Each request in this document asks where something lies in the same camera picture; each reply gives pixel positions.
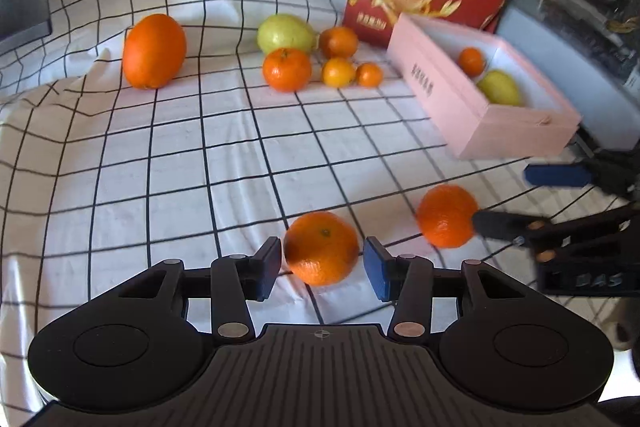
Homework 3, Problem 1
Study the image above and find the grey flat panel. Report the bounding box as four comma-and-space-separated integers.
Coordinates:
495, 0, 640, 152

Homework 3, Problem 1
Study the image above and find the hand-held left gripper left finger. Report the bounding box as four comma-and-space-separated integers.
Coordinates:
116, 236, 283, 342

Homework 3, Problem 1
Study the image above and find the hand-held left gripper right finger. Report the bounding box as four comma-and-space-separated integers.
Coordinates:
362, 236, 527, 342

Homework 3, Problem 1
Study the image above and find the dark orange mandarin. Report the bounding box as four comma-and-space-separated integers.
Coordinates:
318, 26, 360, 60

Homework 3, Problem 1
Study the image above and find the yellow-green pear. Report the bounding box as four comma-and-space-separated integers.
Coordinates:
476, 70, 524, 108

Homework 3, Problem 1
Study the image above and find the pink box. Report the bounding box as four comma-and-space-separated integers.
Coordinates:
387, 13, 583, 160

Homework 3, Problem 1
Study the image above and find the green pear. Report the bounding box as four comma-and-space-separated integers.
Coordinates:
257, 14, 318, 56

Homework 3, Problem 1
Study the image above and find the small yellow-orange mandarin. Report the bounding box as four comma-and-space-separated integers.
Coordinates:
321, 57, 357, 88

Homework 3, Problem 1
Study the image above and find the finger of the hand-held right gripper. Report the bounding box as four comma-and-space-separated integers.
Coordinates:
472, 204, 640, 262
523, 151, 640, 198

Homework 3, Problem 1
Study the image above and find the large oval orange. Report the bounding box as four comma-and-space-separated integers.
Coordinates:
122, 13, 187, 90

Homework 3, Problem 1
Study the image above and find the white checked cloth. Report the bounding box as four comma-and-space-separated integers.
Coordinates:
0, 0, 640, 414

